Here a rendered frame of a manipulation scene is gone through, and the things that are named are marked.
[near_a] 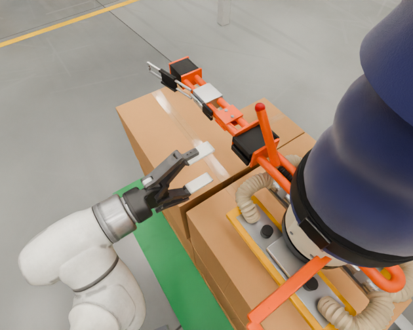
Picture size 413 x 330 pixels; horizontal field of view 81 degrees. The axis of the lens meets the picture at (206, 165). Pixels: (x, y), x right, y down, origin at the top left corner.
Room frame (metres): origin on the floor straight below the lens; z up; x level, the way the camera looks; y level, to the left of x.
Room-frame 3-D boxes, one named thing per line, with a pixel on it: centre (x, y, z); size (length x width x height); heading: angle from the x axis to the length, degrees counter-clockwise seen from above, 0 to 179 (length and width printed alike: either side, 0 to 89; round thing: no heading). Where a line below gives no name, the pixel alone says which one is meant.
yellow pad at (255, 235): (0.13, -0.19, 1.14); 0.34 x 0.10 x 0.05; 34
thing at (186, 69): (0.68, 0.07, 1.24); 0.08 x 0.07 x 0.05; 34
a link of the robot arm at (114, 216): (0.19, 0.19, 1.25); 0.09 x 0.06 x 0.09; 35
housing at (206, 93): (0.57, 0.00, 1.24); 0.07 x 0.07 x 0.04; 34
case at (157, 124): (0.70, 0.09, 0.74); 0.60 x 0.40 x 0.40; 33
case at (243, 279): (0.19, -0.26, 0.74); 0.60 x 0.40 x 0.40; 34
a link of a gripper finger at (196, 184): (0.31, 0.02, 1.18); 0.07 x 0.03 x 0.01; 125
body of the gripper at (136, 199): (0.23, 0.13, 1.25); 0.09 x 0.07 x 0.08; 125
